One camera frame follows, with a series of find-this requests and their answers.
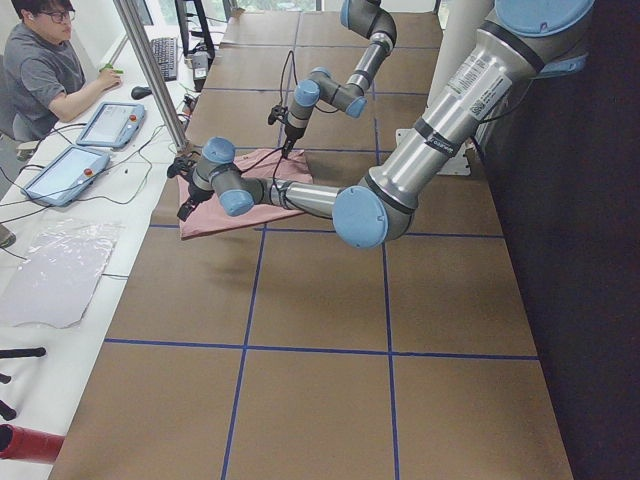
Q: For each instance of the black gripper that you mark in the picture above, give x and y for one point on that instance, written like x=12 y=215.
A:
x=291 y=134
x=191 y=196

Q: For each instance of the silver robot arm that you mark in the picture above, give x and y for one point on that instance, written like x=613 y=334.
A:
x=367 y=19
x=518 y=40

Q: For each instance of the far blue teach pendant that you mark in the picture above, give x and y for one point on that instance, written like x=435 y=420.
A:
x=113 y=125

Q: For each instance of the blue teach pendant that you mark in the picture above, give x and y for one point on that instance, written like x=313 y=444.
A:
x=113 y=125
x=66 y=177

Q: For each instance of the black computer mouse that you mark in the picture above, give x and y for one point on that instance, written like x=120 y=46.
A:
x=140 y=92

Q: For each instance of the near blue teach pendant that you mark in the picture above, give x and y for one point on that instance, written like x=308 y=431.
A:
x=66 y=177

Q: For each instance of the clear plastic bag with paper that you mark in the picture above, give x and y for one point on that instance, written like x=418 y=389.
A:
x=54 y=285

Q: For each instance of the black keyboard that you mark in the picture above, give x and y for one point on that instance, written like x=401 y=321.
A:
x=165 y=52

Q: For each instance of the seated person in grey shirt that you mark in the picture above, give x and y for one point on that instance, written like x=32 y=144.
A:
x=44 y=76

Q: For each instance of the red cylinder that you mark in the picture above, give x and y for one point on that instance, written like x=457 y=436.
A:
x=18 y=443

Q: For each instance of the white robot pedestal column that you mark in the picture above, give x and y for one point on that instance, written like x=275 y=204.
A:
x=438 y=137

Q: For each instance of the aluminium frame post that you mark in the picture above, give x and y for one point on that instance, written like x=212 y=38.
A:
x=137 y=36

